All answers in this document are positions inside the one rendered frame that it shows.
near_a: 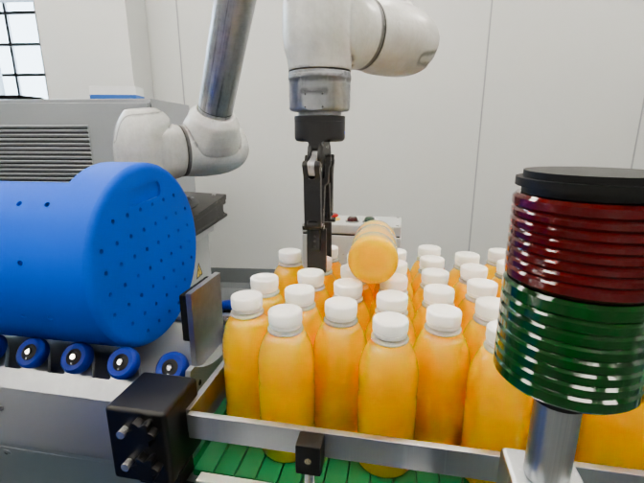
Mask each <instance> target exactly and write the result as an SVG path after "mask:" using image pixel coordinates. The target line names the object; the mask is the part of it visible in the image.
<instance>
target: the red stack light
mask: <svg viewBox="0 0 644 483"><path fill-rule="evenodd" d="M512 202H513V204H512V205H511V212H512V213H511V214H510V218H509V220H510V223H509V227H508V229H509V232H508V235H507V243H506V248H507V249H506V251H505V260H504V269H505V271H506V272H507V273H508V275H509V276H510V277H511V278H513V279H514V280H515V281H517V282H519V283H521V284H523V285H525V286H527V287H529V288H532V289H535V290H538V291H541V292H544V293H548V294H551V295H555V296H559V297H562V298H567V299H572V300H577V301H583V302H589V303H596V304H606V305H642V304H644V204H621V203H601V202H587V201H577V200H567V199H558V198H551V197H545V196H539V195H530V194H527V193H525V192H523V191H522V190H521V188H519V189H517V190H515V191H514V192H513V193H512Z"/></svg>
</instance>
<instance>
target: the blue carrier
mask: <svg viewBox="0 0 644 483"><path fill-rule="evenodd" d="M195 263H196V229H195V223H194V217H193V213H192V210H191V206H190V203H189V201H188V198H187V197H186V195H185V193H184V191H183V189H182V188H181V186H180V184H179V183H178V182H177V180H176V179H175V178H174V177H173V176H172V175H171V174H170V173H169V172H168V171H166V170H165V169H163V168H161V167H159V166H157V165H155V164H151V163H146V162H102V163H98V164H95V165H92V166H90V167H88V168H86V169H84V170H83V171H81V172H80V173H78V174H77V175H76V176H75V177H74V178H73V179H72V180H71V181H70V182H69V183H65V182H26V181H0V334H6V335H16V336H25V337H40V338H44V339H53V340H61V341H71V342H85V343H89V344H99V345H107V346H117V347H125V346H128V347H131V348H136V347H142V346H145V345H148V344H150V343H151V342H153V341H154V340H156V339H157V338H159V337H160V336H161V335H162V334H164V333H165V332H166V331H167V330H168V328H169V327H170V326H171V325H172V324H173V322H174V321H175V319H176V318H177V316H178V315H179V314H180V302H179V295H180V294H182V293H183V292H184V291H186V290H187V289H189V288H190V287H191V283H192V280H193V276H194V270H195Z"/></svg>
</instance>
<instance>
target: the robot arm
mask: <svg viewBox="0 0 644 483"><path fill-rule="evenodd" d="M256 1H257V0H214V6H213V11H212V18H211V25H210V31H209V37H208V44H207V50H206V57H205V63H204V69H203V76H202V83H201V88H200V95H199V101H198V104H197V105H195V106H194V107H193V108H191V109H190V111H189V113H188V115H187V117H186V119H185V120H184V122H183V125H173V124H171V121H170V118H169V117H168V116H167V115H166V114H165V113H164V112H163V111H160V110H159V109H157V108H154V107H143V108H131V109H125V110H124V111H123V112H122V114H121V116H120V117H119V119H118V120H117V123H116V126H115V129H114V135H113V157H114V162H146V163H151V164H155V165H157V166H159V167H161V168H163V169H165V170H166V171H168V172H169V173H170V174H171V175H172V176H173V177H174V178H175V179H177V178H179V177H182V176H209V175H217V174H223V173H229V172H231V171H233V170H235V169H237V168H239V167H240V166H241V165H242V164H243V163H244V162H245V160H246V158H247V156H248V153H249V145H248V140H247V137H246V135H245V133H244V132H243V130H242V129H241V128H240V123H239V120H238V118H237V117H236V115H235V114H234V112H233V110H234V105H235V100H236V96H237V91H238V87H239V82H240V77H241V72H242V65H243V60H244V55H245V50H246V46H247V41H248V38H249V33H250V29H251V24H252V19H253V14H254V10H255V6H256ZM283 41H284V50H285V53H286V56H287V64H288V80H289V95H288V96H289V109H290V111H293V112H298V116H294V137H295V140H296V141H298V142H308V143H309V145H308V155H305V161H303V162H302V169H303V177H304V221H305V222H304V226H302V229H303V230H307V268H319V269H322V270H323V271H324V273H325V272H326V271H327V256H329V257H332V222H335V218H333V217H332V215H333V214H334V161H335V159H334V154H331V142H342V141H343V140H344V139H345V116H341V112H347V111H349V110H350V104H351V80H352V76H351V70H358V71H361V72H363V73H366V74H370V75H375V76H382V77H393V78H399V77H407V76H411V75H414V74H417V73H419V72H421V71H422V70H424V69H425V68H427V66H428V64H429V63H430V62H431V61H432V59H433V58H434V56H435V54H436V52H437V49H438V46H439V41H440V35H439V30H438V28H437V25H436V24H435V22H434V20H433V19H432V18H431V17H430V16H429V15H428V14H427V13H426V12H425V11H423V10H421V9H419V8H417V7H415V6H413V4H412V3H411V2H410V1H408V0H283Z"/></svg>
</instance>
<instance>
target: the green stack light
mask: <svg viewBox="0 0 644 483"><path fill-rule="evenodd" d="M500 295H501V296H500V301H499V309H498V318H497V328H496V334H495V342H494V366H495V368H496V370H497V371H498V372H499V374H500V375H501V376H502V377H503V378H505V379H506V380H507V381H508V382H509V383H510V384H512V385H513V386H514V387H515V388H516V389H517V390H519V391H520V392H522V393H524V394H526V395H527V396H529V397H531V398H533V399H536V400H538V401H540V402H542V403H546V404H549V405H552V406H555V407H558V408H561V409H564V410H568V411H573V412H577V413H584V414H590V415H614V414H620V413H625V412H629V411H631V410H634V409H636V408H637V407H639V406H640V405H641V404H642V403H643V401H644V304H642V305H606V304H596V303H589V302H583V301H577V300H572V299H567V298H562V297H559V296H555V295H551V294H548V293H544V292H541V291H538V290H535V289H532V288H530V287H527V286H525V285H523V284H521V283H519V282H517V281H515V280H514V279H513V278H511V277H510V276H509V275H508V273H507V272H506V271H504V272H503V276H502V287H501V292H500Z"/></svg>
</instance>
